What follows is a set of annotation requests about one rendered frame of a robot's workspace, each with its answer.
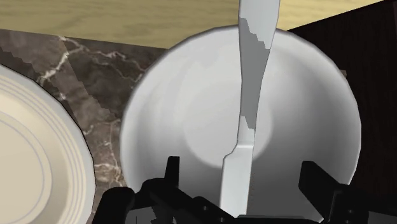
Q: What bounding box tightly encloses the silver table knife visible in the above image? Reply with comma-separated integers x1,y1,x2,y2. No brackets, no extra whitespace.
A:
219,0,281,217

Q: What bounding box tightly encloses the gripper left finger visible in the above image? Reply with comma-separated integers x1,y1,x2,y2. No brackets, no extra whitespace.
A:
92,156,239,224

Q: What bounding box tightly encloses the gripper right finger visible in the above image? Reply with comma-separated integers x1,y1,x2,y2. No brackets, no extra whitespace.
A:
298,160,397,224

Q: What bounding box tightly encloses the white bowl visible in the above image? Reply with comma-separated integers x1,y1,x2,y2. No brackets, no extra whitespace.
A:
119,25,362,223

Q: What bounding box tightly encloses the cream ridged plate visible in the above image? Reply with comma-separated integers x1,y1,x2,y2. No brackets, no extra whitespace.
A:
0,64,97,224

